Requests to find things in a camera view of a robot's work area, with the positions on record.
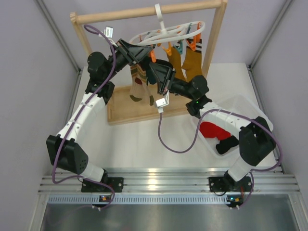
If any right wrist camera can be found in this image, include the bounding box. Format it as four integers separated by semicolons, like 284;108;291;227
155;91;169;113

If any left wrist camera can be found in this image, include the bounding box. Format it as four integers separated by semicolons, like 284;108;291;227
98;26;114;39

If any white plastic clip hanger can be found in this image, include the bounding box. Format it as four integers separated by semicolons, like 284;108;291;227
129;4;205;46

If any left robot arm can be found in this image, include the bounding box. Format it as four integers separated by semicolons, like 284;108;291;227
46;39;153;191

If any white plastic basket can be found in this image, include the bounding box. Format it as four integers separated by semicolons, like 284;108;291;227
192;94;273;159

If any mustard yellow sock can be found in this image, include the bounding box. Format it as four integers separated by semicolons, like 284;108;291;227
167;47;186;81
182;40;203;82

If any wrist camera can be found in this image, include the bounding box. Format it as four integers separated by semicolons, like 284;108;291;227
155;91;169;113
98;26;114;39

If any aluminium rail frame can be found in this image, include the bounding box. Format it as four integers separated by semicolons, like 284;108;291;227
38;168;300;205

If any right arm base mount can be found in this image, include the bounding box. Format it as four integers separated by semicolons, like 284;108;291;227
208;176;252;195

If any red christmas sock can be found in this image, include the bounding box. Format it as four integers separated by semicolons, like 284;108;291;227
199;122;231;141

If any wooden hanging rack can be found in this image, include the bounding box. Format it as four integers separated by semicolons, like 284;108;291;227
70;0;227;125

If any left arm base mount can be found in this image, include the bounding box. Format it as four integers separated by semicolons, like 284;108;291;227
81;177;124;193

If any dark teal sock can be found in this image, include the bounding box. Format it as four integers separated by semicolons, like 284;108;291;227
145;61;157;85

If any black sock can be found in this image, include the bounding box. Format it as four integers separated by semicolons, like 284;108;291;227
216;136;239;155

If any orange clothes clip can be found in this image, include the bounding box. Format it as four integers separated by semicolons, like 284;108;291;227
150;50;156;63
186;22;202;53

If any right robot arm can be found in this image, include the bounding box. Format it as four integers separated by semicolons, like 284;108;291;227
147;61;277;191

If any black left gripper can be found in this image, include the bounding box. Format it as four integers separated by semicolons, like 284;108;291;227
104;38;153;80

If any teal clothes clip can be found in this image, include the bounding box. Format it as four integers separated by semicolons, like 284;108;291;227
173;40;183;55

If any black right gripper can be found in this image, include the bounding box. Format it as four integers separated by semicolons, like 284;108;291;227
150;63;195;101

